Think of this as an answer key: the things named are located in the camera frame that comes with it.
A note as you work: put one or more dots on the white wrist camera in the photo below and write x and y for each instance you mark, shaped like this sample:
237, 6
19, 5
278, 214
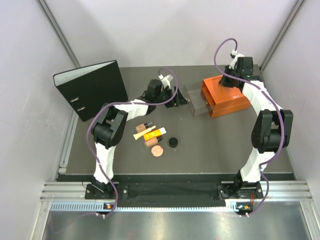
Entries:
234, 55
166, 80

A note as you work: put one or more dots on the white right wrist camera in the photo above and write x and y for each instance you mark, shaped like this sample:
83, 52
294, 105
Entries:
234, 55

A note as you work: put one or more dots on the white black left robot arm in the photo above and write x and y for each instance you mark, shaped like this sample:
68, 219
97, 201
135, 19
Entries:
107, 128

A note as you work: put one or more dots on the black ring binder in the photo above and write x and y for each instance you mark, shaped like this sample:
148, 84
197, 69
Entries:
88, 88

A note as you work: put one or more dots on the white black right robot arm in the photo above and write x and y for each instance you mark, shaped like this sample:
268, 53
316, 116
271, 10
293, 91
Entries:
272, 129

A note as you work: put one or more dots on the pink round compact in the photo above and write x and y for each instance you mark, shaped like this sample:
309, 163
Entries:
157, 151

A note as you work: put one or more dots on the clear foundation bottle black cap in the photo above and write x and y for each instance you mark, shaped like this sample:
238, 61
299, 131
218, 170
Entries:
142, 127

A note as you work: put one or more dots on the aluminium frame rail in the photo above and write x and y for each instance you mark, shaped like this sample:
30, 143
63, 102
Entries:
279, 191

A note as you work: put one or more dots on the black round jar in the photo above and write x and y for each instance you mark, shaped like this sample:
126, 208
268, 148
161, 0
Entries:
173, 142

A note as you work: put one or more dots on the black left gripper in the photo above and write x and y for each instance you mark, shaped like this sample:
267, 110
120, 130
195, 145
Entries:
179, 100

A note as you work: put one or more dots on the orange drawer cabinet box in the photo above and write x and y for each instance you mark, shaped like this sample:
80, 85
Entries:
222, 100

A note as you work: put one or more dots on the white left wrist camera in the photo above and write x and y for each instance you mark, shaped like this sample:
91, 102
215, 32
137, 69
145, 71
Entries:
166, 80

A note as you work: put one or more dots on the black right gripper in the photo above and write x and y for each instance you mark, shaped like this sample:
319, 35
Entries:
224, 82

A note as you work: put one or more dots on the tan foundation bottle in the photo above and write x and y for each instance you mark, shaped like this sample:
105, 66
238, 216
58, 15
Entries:
153, 141

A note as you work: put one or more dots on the orange yellow cosmetic tube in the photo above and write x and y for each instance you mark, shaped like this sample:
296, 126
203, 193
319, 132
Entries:
153, 134

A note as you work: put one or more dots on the beige wooden spatula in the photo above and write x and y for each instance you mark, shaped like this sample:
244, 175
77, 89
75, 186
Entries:
140, 134

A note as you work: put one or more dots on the white slotted cable duct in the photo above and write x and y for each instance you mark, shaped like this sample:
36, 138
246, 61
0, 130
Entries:
68, 206

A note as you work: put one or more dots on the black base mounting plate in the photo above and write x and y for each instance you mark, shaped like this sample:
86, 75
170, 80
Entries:
213, 190

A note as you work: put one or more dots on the clear plastic drawer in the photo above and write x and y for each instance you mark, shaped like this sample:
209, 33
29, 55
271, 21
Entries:
197, 101

